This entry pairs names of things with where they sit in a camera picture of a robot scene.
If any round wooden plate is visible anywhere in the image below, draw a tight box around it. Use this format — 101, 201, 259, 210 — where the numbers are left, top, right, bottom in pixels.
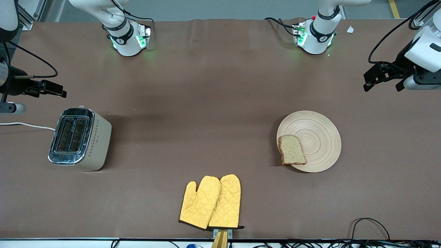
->
276, 110, 342, 173

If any bread slice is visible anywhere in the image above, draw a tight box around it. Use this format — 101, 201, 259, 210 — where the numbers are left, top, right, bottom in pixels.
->
278, 135, 307, 166

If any cream and chrome toaster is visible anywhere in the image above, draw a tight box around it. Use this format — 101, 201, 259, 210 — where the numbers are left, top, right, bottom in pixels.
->
48, 105, 112, 172

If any brown table cover mat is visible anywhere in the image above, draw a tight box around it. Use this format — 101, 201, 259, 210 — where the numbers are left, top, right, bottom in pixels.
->
0, 18, 441, 241

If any yellow quilted oven mitt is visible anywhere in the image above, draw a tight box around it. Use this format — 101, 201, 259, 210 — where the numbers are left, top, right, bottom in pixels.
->
179, 176, 221, 230
208, 174, 245, 230

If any white toaster power cable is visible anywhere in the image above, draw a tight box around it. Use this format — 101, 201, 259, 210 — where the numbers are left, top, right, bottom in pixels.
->
0, 122, 56, 131

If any aluminium frame profile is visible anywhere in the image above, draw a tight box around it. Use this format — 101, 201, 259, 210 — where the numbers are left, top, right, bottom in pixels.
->
412, 12, 428, 27
17, 0, 47, 30

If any black right arm base cable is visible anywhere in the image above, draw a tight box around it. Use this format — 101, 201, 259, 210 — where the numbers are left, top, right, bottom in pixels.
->
110, 0, 155, 23

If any black arm base cable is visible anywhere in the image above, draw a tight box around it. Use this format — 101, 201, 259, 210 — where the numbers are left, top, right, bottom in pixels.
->
110, 0, 155, 23
264, 17, 299, 37

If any black left arm base cable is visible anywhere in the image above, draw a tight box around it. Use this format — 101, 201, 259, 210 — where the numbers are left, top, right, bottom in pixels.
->
264, 17, 299, 37

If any thin black cable loop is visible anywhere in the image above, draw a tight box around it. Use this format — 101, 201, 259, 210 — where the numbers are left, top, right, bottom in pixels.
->
351, 217, 390, 241

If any black cable bundle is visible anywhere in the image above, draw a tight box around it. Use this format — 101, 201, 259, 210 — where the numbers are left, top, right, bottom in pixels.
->
254, 239, 441, 248

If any small metal bracket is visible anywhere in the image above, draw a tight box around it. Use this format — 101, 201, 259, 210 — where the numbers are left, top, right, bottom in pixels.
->
213, 229, 233, 240

